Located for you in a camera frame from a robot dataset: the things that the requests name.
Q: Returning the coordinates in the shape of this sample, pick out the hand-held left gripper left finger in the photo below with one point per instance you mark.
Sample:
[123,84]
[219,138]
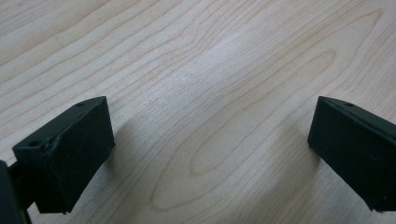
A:
[71,155]

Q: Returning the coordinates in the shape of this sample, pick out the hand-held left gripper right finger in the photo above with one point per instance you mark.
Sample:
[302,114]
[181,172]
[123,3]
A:
[358,149]

